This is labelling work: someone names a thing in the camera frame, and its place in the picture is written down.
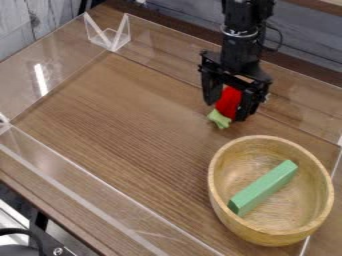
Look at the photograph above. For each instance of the green rectangular block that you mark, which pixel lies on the green rectangular block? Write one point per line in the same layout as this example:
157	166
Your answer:
256	193

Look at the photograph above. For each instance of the clear acrylic corner bracket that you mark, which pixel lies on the clear acrylic corner bracket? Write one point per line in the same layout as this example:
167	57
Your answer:
109	38

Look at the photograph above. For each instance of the red plush strawberry toy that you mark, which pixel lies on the red plush strawberry toy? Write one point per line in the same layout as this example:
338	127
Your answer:
223	114

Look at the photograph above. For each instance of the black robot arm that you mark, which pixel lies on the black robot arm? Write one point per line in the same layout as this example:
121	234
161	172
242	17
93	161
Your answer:
243	31

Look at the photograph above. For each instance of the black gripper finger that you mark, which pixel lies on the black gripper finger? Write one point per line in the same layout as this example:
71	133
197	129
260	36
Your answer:
211	87
250	98

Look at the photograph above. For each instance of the clear acrylic table barrier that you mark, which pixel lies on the clear acrylic table barrier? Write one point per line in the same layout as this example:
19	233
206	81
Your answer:
109	220

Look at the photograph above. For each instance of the wooden oval bowl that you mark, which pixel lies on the wooden oval bowl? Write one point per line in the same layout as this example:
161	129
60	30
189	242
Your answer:
294	212

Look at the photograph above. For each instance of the black metal table frame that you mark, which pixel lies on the black metal table frame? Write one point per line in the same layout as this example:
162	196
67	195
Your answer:
28	233

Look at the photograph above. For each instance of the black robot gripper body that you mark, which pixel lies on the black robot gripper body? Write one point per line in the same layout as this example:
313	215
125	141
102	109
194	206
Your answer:
250	75

